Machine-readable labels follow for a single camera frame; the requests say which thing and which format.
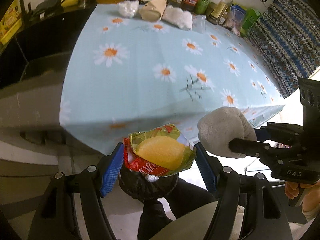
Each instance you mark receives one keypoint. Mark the crushed beige paper cup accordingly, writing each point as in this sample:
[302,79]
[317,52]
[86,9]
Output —
[153,8]

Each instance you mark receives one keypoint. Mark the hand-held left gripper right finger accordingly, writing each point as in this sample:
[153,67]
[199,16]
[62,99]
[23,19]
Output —
[206,171]

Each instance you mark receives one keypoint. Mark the person's dark trouser leg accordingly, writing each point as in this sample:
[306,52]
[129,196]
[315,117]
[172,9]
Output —
[180,197]

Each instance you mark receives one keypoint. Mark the blue patterned woven cloth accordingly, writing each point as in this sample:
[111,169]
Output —
[287,42]

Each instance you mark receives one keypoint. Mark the black kitchen sink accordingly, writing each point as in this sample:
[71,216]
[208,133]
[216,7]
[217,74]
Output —
[42,42]

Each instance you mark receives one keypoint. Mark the white knit cloth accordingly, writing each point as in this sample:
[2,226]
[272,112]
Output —
[178,17]

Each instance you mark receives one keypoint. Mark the black bagged waste bin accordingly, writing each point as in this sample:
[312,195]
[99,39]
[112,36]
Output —
[140,187]

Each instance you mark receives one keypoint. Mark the yellow dish soap bottle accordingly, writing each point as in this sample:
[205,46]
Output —
[10,22]

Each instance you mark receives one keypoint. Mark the person's right hand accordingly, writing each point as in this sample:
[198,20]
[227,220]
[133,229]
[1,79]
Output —
[311,202]

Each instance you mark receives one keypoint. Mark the lemon print snack wrapper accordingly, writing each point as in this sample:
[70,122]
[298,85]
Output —
[160,152]

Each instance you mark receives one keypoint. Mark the small yellow cap bottle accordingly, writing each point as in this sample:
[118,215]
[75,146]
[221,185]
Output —
[221,8]

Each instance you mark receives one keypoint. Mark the daisy print blue tablecloth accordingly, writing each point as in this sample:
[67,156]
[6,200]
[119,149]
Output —
[150,80]

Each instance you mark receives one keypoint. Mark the black faucet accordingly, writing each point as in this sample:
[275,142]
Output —
[25,2]

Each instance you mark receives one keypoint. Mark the crumpled white tissue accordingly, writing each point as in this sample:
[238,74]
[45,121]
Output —
[128,8]

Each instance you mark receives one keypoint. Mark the blue white seasoning bag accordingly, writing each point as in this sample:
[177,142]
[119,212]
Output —
[235,17]

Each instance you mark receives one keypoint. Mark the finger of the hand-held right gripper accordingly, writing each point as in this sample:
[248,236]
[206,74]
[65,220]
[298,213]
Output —
[250,147]
[282,133]

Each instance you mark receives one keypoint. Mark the person's beige clothing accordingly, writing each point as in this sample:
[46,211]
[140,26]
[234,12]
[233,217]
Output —
[190,222]

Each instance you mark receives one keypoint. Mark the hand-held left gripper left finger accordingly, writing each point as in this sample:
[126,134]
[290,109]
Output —
[111,171]

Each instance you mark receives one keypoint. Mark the garlic bulb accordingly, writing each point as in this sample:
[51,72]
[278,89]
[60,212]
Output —
[235,30]

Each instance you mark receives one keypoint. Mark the green seasoning packet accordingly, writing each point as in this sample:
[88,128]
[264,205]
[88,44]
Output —
[251,21]

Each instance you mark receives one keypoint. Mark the yellow sponge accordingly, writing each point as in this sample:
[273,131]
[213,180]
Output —
[71,0]

